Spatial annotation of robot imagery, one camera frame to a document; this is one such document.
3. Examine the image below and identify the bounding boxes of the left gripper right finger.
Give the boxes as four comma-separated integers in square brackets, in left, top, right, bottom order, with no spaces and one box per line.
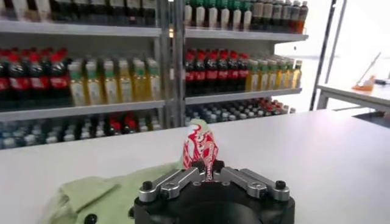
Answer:
[210,159,291,202]

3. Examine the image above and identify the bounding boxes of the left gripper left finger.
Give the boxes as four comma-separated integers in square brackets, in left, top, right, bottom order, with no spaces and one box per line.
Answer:
[138,160,208,203]

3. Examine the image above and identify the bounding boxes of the green t-shirt with red print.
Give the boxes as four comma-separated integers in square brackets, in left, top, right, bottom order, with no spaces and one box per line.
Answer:
[39,118,221,224]

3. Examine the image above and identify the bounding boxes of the white-cap dark drink bottle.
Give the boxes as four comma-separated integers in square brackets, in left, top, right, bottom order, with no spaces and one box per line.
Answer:
[93,121,106,138]
[78,123,91,140]
[63,126,76,142]
[45,127,59,144]

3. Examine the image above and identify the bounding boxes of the black metal pole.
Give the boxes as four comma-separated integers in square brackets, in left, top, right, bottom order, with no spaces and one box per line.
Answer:
[309,0,338,111]

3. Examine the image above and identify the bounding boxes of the small orange object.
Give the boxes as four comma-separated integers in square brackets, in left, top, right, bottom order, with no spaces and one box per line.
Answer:
[352,75,376,92]

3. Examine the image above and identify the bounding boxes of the grey metal shelf rack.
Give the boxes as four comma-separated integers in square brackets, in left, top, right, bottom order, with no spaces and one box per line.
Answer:
[173,0,309,127]
[0,0,174,150]

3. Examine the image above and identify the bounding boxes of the green-cap dark tea bottle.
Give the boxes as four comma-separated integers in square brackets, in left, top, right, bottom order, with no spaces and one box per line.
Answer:
[183,0,194,27]
[195,0,206,28]
[219,0,230,30]
[243,0,254,31]
[35,0,51,23]
[207,0,219,29]
[12,0,27,22]
[232,0,242,30]

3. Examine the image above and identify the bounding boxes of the beige-label dark drink bottle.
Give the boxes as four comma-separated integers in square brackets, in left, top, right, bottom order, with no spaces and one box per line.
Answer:
[263,0,274,32]
[282,0,293,33]
[252,0,264,32]

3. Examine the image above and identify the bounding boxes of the white-label dark drink bottle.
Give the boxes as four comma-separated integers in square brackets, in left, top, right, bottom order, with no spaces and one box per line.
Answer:
[107,0,126,26]
[290,0,301,33]
[272,0,283,33]
[51,0,70,24]
[298,1,310,34]
[88,0,108,25]
[124,0,143,27]
[69,0,90,24]
[141,0,158,27]

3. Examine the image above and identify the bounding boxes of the grey frame side table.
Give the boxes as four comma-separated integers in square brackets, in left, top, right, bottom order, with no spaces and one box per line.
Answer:
[316,82,390,113]

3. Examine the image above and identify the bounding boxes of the grey window frame post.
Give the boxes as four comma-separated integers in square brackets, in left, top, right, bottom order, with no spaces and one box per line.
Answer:
[324,0,349,83]

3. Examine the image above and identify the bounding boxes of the white stick handle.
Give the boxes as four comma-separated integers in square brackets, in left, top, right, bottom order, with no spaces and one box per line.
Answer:
[356,51,382,88]

